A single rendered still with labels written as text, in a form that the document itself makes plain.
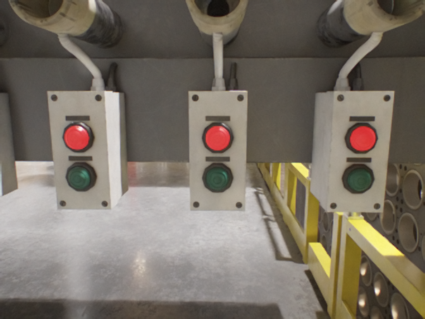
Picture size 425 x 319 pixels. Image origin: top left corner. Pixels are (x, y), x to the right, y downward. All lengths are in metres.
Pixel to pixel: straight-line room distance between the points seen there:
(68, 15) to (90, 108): 0.11
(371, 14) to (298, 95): 0.17
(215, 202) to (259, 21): 0.27
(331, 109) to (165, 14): 0.28
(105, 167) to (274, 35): 0.31
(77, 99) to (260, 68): 0.25
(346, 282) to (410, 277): 0.40
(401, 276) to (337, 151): 0.47
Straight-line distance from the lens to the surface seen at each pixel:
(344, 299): 1.26
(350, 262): 1.20
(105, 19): 0.49
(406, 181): 2.64
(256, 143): 0.52
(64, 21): 0.40
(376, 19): 0.40
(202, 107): 0.42
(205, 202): 0.44
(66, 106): 0.46
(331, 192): 0.46
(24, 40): 0.62
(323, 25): 0.53
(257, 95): 0.52
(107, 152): 0.45
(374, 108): 0.46
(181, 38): 0.55
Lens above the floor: 0.76
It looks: 11 degrees down
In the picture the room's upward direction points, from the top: straight up
